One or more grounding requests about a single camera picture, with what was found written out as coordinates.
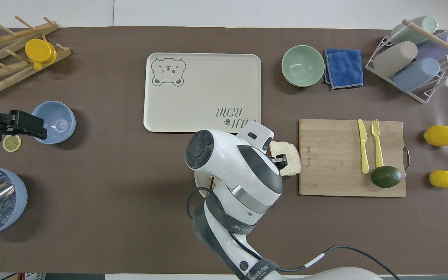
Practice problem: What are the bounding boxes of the small blue bowl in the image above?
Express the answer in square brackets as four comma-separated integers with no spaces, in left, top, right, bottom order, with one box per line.
[32,101,76,145]

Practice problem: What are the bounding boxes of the yellow cup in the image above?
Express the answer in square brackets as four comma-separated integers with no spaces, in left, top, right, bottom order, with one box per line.
[24,38,58,71]

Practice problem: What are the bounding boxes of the blue cloth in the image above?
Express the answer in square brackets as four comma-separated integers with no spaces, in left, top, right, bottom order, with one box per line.
[323,49,364,91]

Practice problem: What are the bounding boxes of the slice of bread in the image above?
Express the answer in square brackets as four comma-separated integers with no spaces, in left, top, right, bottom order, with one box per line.
[269,141,302,178]

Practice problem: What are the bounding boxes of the cream round plate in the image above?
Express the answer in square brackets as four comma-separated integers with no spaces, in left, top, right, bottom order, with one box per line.
[194,171,219,200]

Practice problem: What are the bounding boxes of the wooden cutting board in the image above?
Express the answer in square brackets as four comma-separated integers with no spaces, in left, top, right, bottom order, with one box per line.
[298,119,411,198]

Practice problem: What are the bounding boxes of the green bowl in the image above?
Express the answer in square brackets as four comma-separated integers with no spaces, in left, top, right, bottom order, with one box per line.
[281,45,325,87]

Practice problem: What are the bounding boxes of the beige cup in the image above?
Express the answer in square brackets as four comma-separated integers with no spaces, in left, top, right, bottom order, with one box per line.
[373,41,418,78]

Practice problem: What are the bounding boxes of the cream tray with bear print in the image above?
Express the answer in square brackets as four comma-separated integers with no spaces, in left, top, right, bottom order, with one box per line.
[143,52,262,134]

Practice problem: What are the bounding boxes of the large blue bucket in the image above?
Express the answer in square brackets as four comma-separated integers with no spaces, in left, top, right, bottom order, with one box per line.
[0,165,28,238]

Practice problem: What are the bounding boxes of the yellow plastic fork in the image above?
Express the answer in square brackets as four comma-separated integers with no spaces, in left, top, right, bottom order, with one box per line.
[371,119,385,168]

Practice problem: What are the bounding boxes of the purple cup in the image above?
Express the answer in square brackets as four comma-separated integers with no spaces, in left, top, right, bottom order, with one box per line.
[415,30,448,61]

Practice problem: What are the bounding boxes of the clear ice cubes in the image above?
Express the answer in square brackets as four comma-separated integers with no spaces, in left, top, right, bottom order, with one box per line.
[0,172,17,225]

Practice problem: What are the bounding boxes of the black cable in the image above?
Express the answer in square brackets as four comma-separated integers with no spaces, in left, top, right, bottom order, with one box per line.
[186,187,401,280]

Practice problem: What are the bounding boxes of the white wire rack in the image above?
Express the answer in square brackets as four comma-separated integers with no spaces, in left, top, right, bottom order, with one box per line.
[365,34,448,104]

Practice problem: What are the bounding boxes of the lemon slice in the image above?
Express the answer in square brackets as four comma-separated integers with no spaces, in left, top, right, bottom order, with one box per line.
[2,135,22,152]

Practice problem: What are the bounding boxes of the wooden dish rack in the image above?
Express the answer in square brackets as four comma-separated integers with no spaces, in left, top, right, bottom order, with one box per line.
[0,16,72,96]

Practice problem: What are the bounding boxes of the blue cup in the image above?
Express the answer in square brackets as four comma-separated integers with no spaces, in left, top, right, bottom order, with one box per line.
[394,58,441,92]

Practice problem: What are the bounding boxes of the yellow plastic knife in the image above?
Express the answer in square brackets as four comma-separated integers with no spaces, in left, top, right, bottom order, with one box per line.
[358,119,370,175]

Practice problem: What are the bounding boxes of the wooden rod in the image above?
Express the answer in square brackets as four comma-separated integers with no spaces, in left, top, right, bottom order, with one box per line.
[401,18,448,66]

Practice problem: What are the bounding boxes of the yellow lemon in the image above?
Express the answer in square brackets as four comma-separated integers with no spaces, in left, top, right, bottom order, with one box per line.
[429,170,448,189]
[423,125,448,147]

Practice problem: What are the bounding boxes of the green avocado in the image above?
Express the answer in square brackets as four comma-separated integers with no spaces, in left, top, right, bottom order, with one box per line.
[370,166,403,189]

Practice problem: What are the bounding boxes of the green cup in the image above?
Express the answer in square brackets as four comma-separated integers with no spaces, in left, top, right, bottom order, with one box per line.
[390,15,438,46]

